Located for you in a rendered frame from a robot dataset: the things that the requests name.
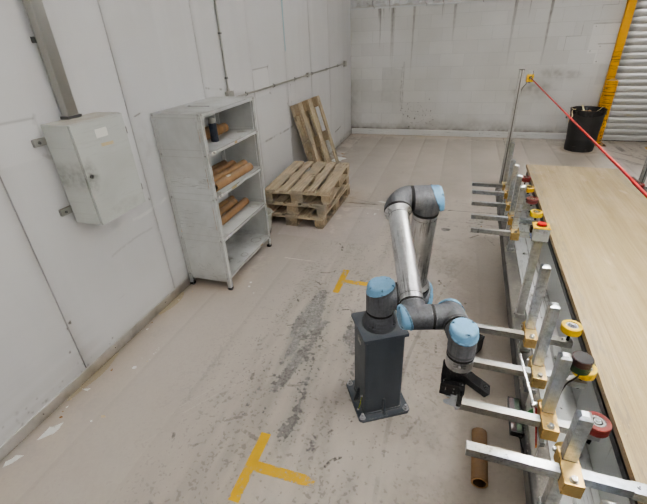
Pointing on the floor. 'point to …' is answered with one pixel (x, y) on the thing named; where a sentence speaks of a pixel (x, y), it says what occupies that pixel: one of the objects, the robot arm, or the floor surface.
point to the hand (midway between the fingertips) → (457, 406)
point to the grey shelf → (234, 232)
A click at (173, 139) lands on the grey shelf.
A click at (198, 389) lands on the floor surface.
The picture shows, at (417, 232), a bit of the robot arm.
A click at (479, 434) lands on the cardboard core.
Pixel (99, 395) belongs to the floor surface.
